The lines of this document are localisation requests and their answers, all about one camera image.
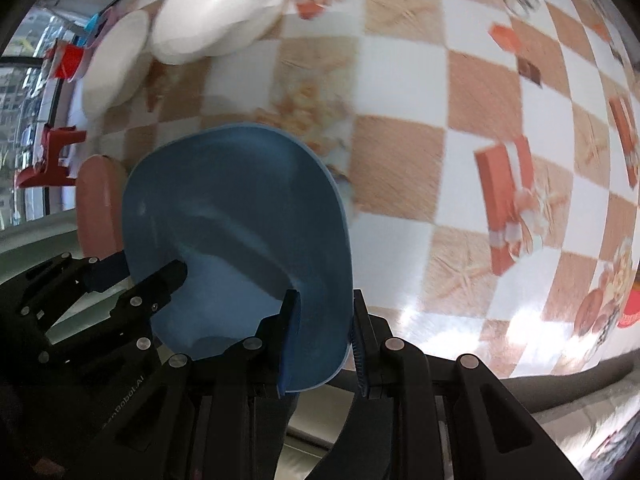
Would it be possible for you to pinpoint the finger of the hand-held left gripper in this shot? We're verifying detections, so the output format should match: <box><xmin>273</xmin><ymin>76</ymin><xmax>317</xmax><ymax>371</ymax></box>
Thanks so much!
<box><xmin>100</xmin><ymin>259</ymin><xmax>189</xmax><ymax>361</ymax></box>
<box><xmin>20</xmin><ymin>251</ymin><xmax>132</xmax><ymax>331</ymax></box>

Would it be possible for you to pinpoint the blue bowl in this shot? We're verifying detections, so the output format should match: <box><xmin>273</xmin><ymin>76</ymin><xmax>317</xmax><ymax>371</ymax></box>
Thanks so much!
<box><xmin>121</xmin><ymin>122</ymin><xmax>355</xmax><ymax>392</ymax></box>

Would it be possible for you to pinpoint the red plastic stool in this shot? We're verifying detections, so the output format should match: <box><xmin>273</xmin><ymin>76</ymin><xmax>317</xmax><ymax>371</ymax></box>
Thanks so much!
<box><xmin>15</xmin><ymin>125</ymin><xmax>88</xmax><ymax>188</ymax></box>

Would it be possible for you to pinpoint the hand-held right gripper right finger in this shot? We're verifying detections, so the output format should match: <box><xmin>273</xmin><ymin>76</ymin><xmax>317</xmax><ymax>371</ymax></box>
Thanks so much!
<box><xmin>344</xmin><ymin>289</ymin><xmax>583</xmax><ymax>480</ymax></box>

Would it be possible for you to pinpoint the large white plate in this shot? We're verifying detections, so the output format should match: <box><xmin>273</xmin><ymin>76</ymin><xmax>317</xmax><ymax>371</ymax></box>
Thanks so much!
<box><xmin>150</xmin><ymin>0</ymin><xmax>296</xmax><ymax>66</ymax></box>

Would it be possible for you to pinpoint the red container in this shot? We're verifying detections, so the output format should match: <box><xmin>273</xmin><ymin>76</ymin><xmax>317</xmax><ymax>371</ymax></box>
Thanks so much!
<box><xmin>50</xmin><ymin>42</ymin><xmax>96</xmax><ymax>81</ymax></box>

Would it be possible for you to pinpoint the checkered printed tablecloth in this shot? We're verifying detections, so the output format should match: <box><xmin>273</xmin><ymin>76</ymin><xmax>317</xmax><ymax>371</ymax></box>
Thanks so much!
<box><xmin>75</xmin><ymin>0</ymin><xmax>640</xmax><ymax>378</ymax></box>

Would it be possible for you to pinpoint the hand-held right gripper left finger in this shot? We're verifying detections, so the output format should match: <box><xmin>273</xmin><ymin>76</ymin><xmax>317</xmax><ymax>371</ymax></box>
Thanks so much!
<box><xmin>150</xmin><ymin>289</ymin><xmax>302</xmax><ymax>480</ymax></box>

